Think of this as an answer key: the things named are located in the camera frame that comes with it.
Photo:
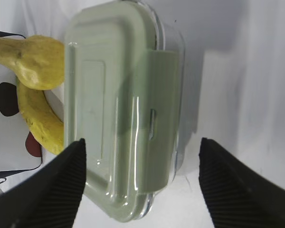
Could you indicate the yellow banana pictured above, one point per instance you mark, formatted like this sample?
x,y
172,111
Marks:
x,y
43,123

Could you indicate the navy blue lunch bag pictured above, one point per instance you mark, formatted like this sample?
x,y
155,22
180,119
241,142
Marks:
x,y
20,153

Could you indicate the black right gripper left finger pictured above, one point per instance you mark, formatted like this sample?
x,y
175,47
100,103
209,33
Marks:
x,y
51,197

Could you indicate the yellow pear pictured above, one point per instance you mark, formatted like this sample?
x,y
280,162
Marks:
x,y
37,61

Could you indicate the green lid glass container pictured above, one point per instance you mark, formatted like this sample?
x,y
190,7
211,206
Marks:
x,y
122,95

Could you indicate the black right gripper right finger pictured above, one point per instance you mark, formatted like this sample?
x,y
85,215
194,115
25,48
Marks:
x,y
235,195

